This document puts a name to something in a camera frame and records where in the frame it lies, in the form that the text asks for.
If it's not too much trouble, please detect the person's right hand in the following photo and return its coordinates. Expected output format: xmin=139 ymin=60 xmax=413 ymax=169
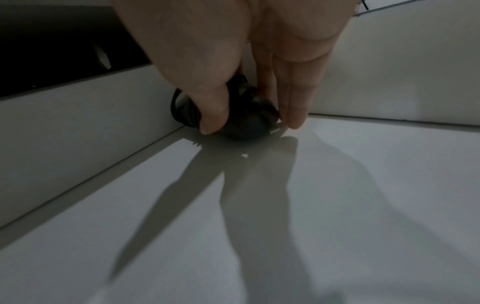
xmin=109 ymin=0 xmax=364 ymax=136

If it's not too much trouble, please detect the black round object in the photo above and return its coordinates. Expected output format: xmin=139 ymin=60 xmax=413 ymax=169
xmin=170 ymin=73 xmax=282 ymax=140

